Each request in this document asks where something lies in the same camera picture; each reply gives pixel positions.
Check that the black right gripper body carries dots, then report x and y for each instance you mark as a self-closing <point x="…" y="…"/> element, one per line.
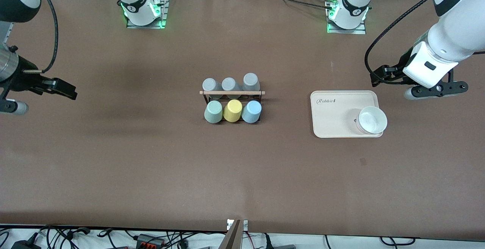
<point x="23" y="80"/>

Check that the grey cup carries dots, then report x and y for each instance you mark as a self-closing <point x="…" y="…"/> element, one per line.
<point x="251" y="81"/>
<point x="211" y="86"/>
<point x="229" y="85"/>

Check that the yellow cup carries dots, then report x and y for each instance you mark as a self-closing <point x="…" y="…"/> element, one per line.
<point x="232" y="110"/>

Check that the beige rabbit tray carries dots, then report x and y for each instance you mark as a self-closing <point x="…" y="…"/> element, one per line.
<point x="337" y="112"/>

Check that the black power adapter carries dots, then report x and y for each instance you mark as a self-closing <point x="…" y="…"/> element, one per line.
<point x="24" y="245"/>

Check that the light blue cup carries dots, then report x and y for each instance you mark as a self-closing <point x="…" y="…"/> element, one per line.
<point x="251" y="111"/>

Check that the brown wooden pole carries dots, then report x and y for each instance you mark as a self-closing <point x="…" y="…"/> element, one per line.
<point x="231" y="239"/>

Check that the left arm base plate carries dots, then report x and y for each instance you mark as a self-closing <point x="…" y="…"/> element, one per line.
<point x="360" y="31"/>

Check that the white bowl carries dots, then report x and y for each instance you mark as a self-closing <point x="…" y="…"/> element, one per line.
<point x="372" y="120"/>

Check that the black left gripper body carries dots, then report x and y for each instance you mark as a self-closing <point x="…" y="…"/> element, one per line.
<point x="395" y="69"/>

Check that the black box red connectors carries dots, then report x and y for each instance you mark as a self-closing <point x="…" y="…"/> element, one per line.
<point x="149" y="240"/>

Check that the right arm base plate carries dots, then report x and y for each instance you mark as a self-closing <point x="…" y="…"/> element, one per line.
<point x="163" y="10"/>

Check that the white camera bracket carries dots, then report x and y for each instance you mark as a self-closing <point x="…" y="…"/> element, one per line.
<point x="245" y="225"/>

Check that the pale green cup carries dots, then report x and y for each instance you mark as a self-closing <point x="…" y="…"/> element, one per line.
<point x="213" y="111"/>

